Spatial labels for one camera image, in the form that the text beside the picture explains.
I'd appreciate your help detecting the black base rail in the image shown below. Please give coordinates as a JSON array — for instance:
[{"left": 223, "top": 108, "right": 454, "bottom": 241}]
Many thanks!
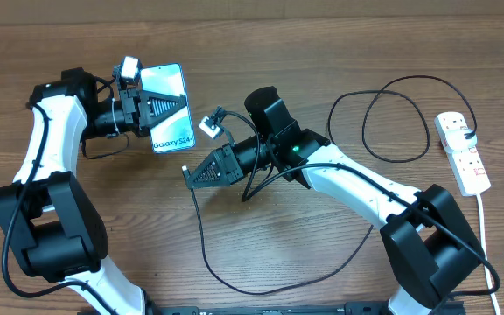
[{"left": 76, "top": 299, "right": 467, "bottom": 315}]

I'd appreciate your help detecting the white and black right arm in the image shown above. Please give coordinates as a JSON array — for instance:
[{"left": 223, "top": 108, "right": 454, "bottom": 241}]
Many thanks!
[{"left": 182, "top": 87, "right": 492, "bottom": 314}]

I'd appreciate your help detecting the white power strip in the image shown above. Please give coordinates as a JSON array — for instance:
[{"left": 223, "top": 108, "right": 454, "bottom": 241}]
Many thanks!
[{"left": 434, "top": 111, "right": 491, "bottom": 196}]

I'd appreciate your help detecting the white charger plug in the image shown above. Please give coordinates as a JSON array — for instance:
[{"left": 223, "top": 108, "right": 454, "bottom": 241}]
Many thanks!
[{"left": 442, "top": 129, "right": 478, "bottom": 154}]

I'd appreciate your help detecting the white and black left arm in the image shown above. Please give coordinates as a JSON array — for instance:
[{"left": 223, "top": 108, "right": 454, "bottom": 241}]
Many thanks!
[{"left": 0, "top": 63, "right": 195, "bottom": 314}]

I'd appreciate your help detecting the white power strip cord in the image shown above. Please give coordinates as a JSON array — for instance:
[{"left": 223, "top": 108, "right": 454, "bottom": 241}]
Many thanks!
[{"left": 476, "top": 193, "right": 502, "bottom": 315}]

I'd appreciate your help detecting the blue Galaxy smartphone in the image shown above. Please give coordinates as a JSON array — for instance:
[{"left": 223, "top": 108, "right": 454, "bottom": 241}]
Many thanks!
[{"left": 141, "top": 63, "right": 196, "bottom": 154}]

